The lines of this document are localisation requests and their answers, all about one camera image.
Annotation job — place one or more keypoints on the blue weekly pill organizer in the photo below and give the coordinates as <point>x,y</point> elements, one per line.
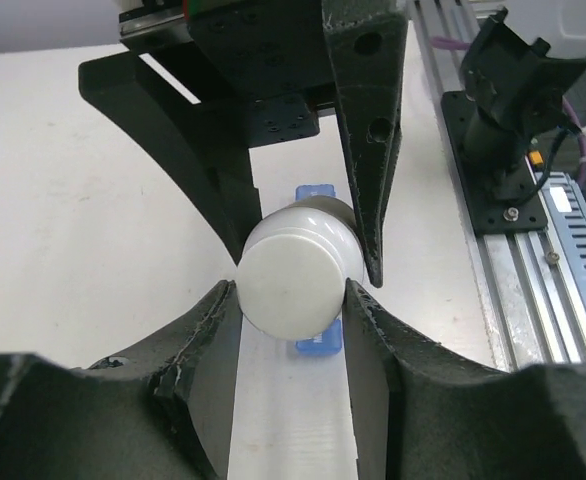
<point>324,277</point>

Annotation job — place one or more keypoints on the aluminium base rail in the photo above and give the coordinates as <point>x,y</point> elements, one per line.
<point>528,315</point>

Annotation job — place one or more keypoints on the white slotted cable duct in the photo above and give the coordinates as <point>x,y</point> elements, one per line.
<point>567,221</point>

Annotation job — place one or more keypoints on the white cap pill bottle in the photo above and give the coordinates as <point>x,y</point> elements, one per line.
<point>273,274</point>

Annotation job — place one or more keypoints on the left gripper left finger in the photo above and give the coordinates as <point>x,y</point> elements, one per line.
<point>159,409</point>

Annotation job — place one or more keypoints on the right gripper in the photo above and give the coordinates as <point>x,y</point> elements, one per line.
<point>262,66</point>

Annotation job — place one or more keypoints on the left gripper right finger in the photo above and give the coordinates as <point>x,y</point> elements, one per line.
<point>422,411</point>

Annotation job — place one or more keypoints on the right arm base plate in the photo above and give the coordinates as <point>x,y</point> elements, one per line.
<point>492,169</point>

